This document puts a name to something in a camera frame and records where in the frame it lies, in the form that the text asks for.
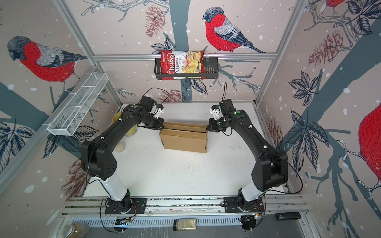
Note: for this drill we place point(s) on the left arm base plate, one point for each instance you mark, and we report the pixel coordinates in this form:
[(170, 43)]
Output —
[(127, 206)]

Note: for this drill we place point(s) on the black wall basket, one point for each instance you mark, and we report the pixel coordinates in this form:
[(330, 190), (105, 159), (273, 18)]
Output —
[(210, 65)]

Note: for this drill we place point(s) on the brown cardboard box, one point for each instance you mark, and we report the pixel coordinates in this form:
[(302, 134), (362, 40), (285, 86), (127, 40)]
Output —
[(184, 137)]

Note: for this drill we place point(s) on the black lidded spice jar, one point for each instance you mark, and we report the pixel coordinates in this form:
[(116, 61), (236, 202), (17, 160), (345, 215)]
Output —
[(120, 147)]

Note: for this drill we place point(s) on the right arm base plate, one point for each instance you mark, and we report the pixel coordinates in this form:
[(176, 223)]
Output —
[(237, 204)]

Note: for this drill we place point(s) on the white wire mesh shelf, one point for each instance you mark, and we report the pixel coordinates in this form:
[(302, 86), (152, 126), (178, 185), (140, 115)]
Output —
[(80, 101)]

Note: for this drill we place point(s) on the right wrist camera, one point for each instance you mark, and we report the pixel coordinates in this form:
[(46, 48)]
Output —
[(222, 109)]

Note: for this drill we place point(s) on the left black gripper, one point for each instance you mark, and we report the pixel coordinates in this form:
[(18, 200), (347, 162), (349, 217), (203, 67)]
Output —
[(158, 127)]

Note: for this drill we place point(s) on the glass jar lying flat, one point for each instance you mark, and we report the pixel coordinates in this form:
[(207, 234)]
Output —
[(185, 224)]

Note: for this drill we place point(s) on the black remote device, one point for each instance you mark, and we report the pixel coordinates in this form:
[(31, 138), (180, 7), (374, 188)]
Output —
[(288, 216)]

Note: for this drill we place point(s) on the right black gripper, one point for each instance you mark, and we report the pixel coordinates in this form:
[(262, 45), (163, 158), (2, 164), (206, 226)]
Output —
[(212, 127)]

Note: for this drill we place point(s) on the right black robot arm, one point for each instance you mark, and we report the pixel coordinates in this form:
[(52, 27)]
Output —
[(271, 167)]

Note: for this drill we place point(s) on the yellow cup with markers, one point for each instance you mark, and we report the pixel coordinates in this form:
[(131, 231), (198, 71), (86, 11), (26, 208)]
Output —
[(131, 132)]

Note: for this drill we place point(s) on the red cassava chips bag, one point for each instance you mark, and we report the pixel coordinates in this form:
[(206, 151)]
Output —
[(181, 62)]

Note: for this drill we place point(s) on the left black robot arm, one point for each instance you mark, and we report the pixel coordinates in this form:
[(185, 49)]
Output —
[(97, 158)]

